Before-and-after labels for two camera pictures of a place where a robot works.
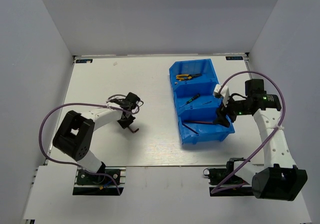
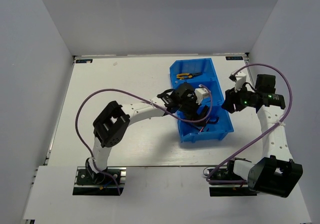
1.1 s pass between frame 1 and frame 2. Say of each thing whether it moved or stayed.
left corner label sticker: stayed
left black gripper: moved
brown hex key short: moved
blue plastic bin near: stayed
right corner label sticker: stayed
